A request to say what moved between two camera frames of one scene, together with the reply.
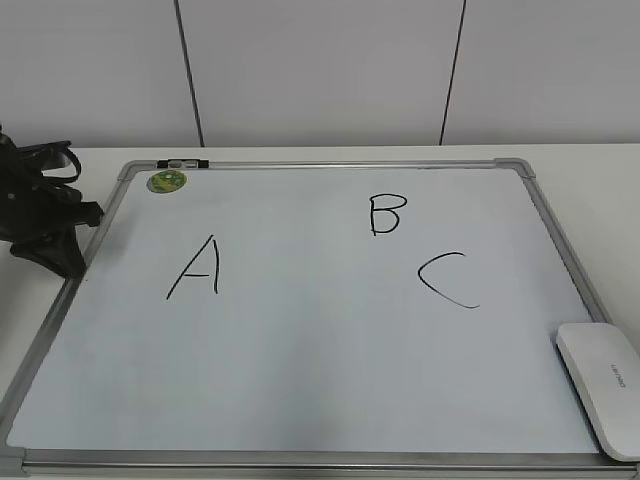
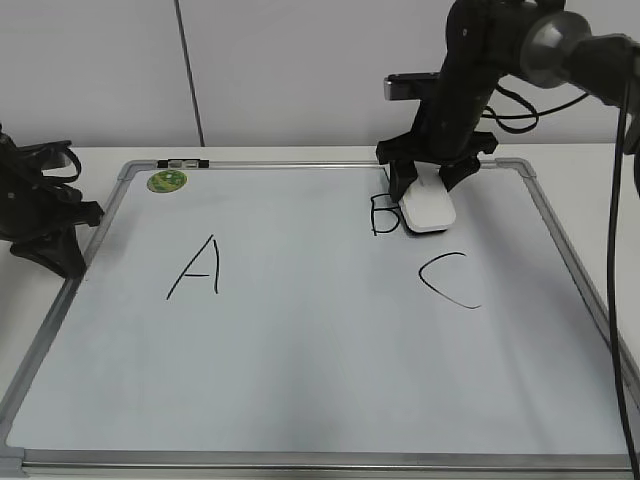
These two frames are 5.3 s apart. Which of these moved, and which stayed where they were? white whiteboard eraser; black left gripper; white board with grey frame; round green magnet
Moved: white whiteboard eraser
Stayed: black left gripper; round green magnet; white board with grey frame
